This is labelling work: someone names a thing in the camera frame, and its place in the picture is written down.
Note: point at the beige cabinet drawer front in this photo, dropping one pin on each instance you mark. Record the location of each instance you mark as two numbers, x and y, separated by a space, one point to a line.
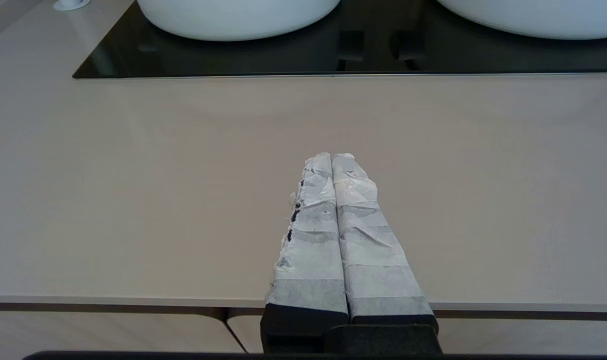
533 335
108 332

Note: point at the white pole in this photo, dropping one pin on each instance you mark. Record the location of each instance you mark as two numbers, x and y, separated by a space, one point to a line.
71 4

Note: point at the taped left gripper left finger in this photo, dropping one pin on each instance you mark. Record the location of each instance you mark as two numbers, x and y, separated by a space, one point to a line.
311 260

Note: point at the black glass cooktop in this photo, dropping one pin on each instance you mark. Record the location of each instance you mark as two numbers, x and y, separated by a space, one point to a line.
233 57

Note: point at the white pot with side spout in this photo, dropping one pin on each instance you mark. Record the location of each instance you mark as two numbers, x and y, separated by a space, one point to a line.
533 17
238 20

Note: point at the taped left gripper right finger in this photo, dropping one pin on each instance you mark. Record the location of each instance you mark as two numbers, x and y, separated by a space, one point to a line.
378 270

